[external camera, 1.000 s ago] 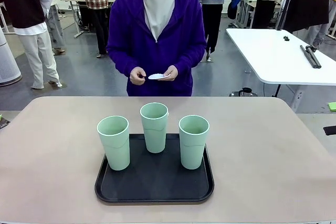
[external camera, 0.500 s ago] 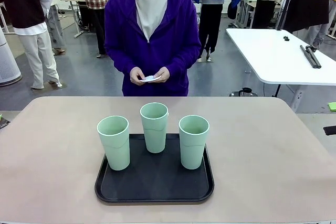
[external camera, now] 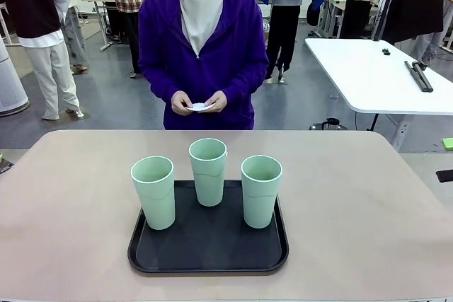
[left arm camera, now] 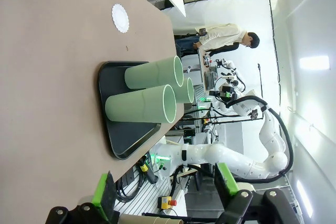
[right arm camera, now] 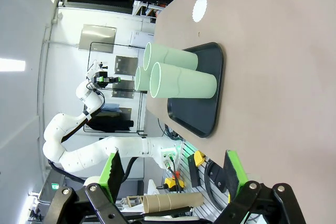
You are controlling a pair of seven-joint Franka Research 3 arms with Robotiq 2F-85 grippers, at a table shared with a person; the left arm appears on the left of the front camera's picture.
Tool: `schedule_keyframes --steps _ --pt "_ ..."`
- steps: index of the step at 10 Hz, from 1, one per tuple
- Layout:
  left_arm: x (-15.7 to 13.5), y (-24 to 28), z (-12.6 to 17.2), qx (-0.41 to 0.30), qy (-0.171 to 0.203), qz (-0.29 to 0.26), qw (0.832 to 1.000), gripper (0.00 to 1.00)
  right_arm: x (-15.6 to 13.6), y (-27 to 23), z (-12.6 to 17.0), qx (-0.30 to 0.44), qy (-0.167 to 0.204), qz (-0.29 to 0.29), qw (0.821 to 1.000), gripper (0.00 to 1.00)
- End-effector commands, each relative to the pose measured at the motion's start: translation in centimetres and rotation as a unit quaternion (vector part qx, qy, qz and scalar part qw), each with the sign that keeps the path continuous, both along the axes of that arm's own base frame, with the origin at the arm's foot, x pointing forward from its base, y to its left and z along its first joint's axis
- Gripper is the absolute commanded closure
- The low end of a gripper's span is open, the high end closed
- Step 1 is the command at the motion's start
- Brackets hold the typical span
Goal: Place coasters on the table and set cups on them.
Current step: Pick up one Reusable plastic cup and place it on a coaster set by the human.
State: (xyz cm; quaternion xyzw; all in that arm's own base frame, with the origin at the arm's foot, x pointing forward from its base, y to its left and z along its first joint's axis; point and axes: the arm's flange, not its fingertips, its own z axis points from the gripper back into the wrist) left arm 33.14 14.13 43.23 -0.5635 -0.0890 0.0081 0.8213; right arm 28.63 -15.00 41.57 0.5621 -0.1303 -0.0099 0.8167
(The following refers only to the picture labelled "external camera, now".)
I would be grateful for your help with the person in grey trousers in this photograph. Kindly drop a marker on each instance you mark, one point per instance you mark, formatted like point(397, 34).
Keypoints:
point(76, 33)

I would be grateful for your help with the green sponge block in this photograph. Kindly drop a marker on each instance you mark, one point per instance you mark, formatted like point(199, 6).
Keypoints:
point(448, 143)

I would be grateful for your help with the black folded tripod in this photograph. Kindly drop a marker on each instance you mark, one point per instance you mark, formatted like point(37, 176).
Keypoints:
point(419, 77)

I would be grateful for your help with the person in purple hoodie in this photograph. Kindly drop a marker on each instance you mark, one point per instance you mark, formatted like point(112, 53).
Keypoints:
point(230, 51)

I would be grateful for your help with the black kettle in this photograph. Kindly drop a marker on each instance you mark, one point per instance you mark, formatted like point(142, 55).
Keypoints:
point(331, 124)

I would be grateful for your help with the person's left hand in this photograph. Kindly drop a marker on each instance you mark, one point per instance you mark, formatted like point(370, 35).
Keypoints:
point(219, 102)

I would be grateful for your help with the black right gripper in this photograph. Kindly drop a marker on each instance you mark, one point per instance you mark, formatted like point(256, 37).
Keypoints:
point(446, 175)

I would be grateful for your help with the person's right hand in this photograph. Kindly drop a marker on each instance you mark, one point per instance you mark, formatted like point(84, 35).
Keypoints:
point(179, 102)

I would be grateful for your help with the left forearm purple sleeve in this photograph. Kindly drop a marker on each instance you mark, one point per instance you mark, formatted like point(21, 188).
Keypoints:
point(247, 82)

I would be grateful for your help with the black stand pole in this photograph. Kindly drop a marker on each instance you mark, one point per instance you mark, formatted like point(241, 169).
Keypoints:
point(384, 8)

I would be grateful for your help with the white cylindrical air purifier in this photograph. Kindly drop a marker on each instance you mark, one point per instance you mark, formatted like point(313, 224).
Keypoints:
point(8, 82)

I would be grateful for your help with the dark flat board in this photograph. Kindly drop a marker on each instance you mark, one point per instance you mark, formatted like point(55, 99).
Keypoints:
point(5, 167)

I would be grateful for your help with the small black clamp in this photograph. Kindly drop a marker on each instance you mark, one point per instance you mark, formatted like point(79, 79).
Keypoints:
point(385, 52)

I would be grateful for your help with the right forearm purple sleeve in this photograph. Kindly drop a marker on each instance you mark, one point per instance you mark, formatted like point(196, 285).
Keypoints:
point(159, 82)

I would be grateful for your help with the white folding table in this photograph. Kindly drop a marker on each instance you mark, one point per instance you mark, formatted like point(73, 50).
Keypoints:
point(368, 75)

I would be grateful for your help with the pale green plastic cup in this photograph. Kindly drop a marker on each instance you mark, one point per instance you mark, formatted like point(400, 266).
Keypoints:
point(260, 210)
point(209, 189)
point(155, 206)

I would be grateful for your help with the white lace paper coaster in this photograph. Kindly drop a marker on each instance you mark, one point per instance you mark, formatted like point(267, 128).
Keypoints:
point(198, 107)

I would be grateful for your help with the person black top white trousers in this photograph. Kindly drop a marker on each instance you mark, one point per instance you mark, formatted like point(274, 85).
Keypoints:
point(35, 5)

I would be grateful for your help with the black plastic serving tray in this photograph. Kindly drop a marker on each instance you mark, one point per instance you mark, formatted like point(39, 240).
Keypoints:
point(209, 249)

